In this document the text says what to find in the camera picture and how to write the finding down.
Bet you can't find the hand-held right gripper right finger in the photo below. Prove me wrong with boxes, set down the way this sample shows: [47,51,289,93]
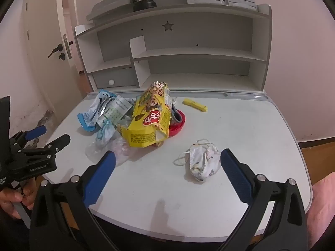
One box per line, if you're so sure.
[220,149,308,251]

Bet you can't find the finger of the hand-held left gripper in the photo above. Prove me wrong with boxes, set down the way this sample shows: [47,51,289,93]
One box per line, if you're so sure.
[19,134,71,163]
[9,125,47,149]

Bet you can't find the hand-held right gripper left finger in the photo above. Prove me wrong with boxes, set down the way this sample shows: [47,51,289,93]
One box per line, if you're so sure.
[29,150,117,251]

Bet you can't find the white printed face mask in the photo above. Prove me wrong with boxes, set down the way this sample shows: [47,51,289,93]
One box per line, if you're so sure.
[175,139,222,182]

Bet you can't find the red bowl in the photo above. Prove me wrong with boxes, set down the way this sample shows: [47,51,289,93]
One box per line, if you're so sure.
[169,107,187,137]

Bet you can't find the grey sock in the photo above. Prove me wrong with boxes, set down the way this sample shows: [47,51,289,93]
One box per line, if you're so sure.
[170,102,185,123]

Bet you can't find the person's left forearm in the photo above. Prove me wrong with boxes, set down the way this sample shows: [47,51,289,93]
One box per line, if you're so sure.
[0,210,30,251]

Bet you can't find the person's left hand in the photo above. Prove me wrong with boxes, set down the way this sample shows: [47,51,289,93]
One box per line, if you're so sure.
[0,179,37,219]

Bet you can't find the clear plastic bag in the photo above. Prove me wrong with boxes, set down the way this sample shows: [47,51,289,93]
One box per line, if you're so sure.
[85,133,137,166]

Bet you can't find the blue snack wrapper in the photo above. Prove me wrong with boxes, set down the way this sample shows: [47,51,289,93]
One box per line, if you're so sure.
[77,89,117,132]

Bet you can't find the cream door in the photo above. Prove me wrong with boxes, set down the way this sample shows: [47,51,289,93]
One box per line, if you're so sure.
[21,0,87,126]

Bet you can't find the white green packet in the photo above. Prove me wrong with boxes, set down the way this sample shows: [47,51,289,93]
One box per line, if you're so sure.
[98,95,134,127]

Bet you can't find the yellow snack bag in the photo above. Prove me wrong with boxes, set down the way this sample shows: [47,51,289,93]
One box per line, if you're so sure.
[116,81,173,148]

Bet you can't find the yellow plastic tool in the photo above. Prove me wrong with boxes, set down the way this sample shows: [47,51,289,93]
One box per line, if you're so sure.
[183,99,208,112]

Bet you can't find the person's knee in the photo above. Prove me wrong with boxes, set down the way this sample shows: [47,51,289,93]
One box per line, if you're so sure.
[306,171,335,251]

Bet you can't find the grey hutch drawer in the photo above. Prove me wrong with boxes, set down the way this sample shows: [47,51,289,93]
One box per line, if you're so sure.
[92,69,138,89]

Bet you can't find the white grey desk hutch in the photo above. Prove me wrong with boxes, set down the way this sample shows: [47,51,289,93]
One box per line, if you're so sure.
[74,0,273,96]

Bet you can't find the black door handle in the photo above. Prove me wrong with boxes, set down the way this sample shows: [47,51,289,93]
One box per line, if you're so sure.
[48,44,63,58]

